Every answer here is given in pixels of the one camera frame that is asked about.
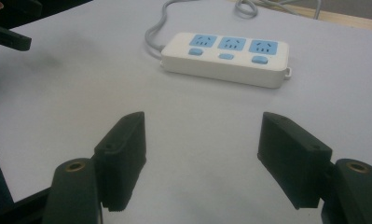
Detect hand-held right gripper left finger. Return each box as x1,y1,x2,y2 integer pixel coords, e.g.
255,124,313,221
93,111,147,213

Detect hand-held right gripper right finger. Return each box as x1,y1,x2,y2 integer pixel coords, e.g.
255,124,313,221
256,111,334,210

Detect white power strip blue sockets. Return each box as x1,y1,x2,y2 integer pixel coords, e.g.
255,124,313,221
159,32,293,90

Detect grey power strip cable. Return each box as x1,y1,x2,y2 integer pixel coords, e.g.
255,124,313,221
144,0,187,61

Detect coiled grey cable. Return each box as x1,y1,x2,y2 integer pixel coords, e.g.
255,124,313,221
234,0,324,21

